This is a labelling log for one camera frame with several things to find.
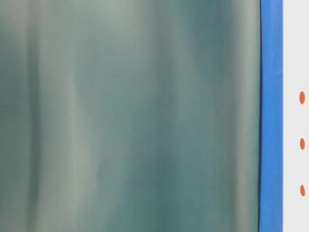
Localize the blurry grey-green foreground panel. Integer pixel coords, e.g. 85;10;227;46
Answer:
0;0;260;232

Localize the blue table cloth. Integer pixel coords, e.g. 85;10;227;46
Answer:
259;0;283;232

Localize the white foam board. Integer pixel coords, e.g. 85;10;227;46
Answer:
283;0;309;232

